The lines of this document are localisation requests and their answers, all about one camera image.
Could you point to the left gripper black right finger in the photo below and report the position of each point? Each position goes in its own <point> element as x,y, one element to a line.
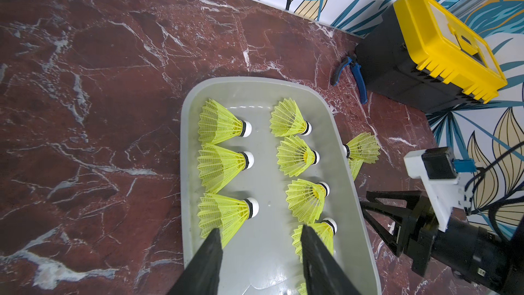
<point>322,274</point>

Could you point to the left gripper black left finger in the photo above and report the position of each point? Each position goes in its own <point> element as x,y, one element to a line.
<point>202,275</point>

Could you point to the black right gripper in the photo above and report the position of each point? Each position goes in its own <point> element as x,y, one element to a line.
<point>473,254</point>

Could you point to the green shuttlecock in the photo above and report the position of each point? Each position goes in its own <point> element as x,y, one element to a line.
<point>217,124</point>
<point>295,156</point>
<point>218,166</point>
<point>302,289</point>
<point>306,199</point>
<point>326,229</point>
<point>226,214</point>
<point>286,120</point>
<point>363,147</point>

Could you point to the grey plastic tray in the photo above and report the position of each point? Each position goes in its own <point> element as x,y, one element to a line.
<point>260,258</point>

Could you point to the yellow black toolbox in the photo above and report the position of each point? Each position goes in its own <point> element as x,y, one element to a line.
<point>424,57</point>

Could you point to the blue handled pliers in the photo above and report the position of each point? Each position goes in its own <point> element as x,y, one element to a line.
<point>355,68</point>

